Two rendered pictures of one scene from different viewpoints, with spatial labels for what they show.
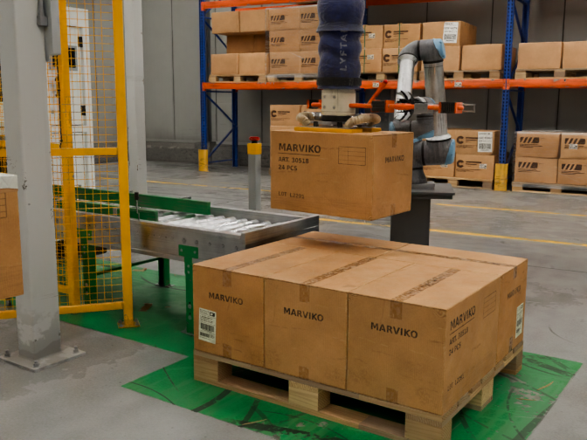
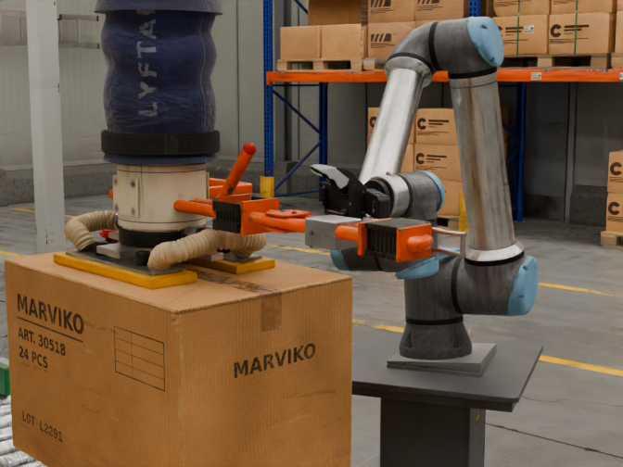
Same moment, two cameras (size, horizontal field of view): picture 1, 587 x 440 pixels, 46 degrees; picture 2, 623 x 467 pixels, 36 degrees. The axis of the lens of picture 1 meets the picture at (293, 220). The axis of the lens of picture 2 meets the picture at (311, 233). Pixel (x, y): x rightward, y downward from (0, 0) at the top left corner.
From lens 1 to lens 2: 1.95 m
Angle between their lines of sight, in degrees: 10
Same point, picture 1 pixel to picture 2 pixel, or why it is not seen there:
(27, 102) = not seen: outside the picture
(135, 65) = (42, 60)
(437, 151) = (486, 286)
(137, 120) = (46, 156)
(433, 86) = (471, 134)
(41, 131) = not seen: outside the picture
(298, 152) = (47, 323)
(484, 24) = not seen: outside the picture
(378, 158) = (203, 372)
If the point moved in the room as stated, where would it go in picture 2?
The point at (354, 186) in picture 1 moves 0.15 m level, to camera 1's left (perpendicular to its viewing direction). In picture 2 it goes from (146, 440) to (63, 435)
